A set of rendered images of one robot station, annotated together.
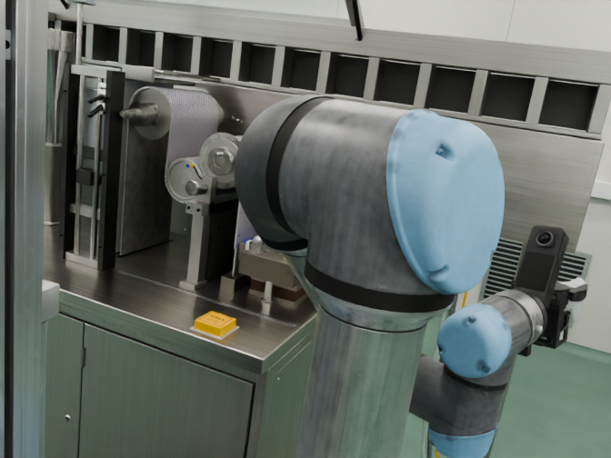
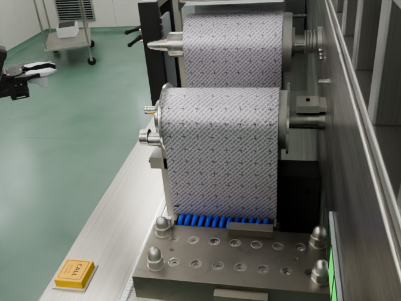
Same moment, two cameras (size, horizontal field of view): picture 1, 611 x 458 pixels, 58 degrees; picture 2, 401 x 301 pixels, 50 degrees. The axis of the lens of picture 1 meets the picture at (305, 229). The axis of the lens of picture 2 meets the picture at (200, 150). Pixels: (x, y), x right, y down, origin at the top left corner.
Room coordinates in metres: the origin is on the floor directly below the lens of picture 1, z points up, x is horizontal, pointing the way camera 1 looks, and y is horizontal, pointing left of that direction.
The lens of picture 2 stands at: (1.39, -0.62, 1.66)
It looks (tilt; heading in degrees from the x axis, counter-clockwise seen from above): 30 degrees down; 82
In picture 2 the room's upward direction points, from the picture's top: 5 degrees counter-clockwise
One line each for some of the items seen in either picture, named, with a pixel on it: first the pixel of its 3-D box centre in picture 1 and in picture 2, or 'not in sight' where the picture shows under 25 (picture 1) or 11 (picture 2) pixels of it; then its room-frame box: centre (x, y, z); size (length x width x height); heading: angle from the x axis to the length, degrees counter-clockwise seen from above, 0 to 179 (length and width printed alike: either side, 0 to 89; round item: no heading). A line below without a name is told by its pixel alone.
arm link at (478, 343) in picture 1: (483, 337); not in sight; (0.61, -0.23, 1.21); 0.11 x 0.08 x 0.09; 140
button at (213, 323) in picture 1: (215, 323); (74, 273); (1.18, 0.18, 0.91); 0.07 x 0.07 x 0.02; 69
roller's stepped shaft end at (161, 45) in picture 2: (129, 114); (159, 45); (1.47, 0.50, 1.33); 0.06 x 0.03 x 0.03; 159
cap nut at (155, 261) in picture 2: not in sight; (154, 256); (1.38, 0.03, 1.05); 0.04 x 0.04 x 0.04
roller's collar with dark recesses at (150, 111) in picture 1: (144, 114); (181, 44); (1.53, 0.48, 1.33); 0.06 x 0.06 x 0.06; 69
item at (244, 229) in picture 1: (258, 209); (222, 186); (1.54, 0.14, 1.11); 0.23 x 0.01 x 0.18; 159
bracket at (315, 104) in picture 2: not in sight; (311, 103); (1.74, 0.13, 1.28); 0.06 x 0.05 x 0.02; 159
